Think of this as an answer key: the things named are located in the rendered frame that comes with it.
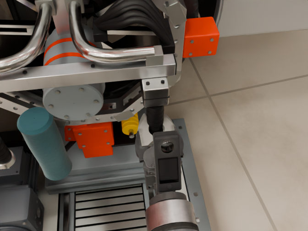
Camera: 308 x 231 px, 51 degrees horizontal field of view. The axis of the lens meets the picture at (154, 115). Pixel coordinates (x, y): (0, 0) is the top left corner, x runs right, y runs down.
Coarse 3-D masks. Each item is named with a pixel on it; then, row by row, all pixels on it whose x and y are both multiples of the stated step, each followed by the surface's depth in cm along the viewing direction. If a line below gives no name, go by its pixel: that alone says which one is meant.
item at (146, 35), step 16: (16, 0) 77; (32, 0) 78; (112, 0) 81; (0, 16) 97; (96, 16) 83; (0, 32) 83; (16, 32) 83; (32, 32) 84; (48, 32) 85; (112, 32) 87; (128, 32) 88; (144, 32) 89; (0, 48) 93; (16, 48) 100; (112, 48) 92; (32, 64) 102; (128, 80) 102
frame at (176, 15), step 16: (160, 0) 70; (176, 0) 71; (176, 16) 73; (176, 32) 77; (176, 48) 81; (176, 80) 90; (0, 96) 86; (16, 96) 94; (32, 96) 94; (128, 96) 99; (16, 112) 92; (112, 112) 98; (128, 112) 98
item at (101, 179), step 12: (132, 168) 140; (48, 180) 136; (60, 180) 136; (72, 180) 136; (84, 180) 136; (96, 180) 134; (108, 180) 135; (120, 180) 137; (132, 180) 138; (144, 180) 140; (48, 192) 136; (60, 192) 138
